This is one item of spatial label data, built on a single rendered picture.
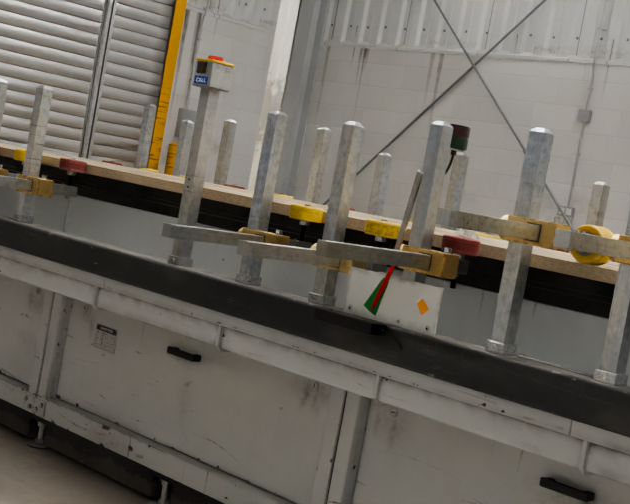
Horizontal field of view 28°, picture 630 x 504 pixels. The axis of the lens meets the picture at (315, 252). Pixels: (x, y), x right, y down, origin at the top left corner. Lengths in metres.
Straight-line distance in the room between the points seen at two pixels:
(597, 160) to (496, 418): 8.46
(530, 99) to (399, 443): 8.58
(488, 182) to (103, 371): 8.01
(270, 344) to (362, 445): 0.34
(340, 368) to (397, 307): 0.23
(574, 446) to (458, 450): 0.50
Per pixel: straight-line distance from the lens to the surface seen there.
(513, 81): 11.52
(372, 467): 3.02
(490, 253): 2.71
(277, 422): 3.24
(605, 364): 2.35
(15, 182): 3.69
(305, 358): 2.85
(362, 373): 2.73
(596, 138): 10.93
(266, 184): 2.96
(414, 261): 2.55
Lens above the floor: 0.96
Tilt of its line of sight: 3 degrees down
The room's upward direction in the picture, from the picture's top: 10 degrees clockwise
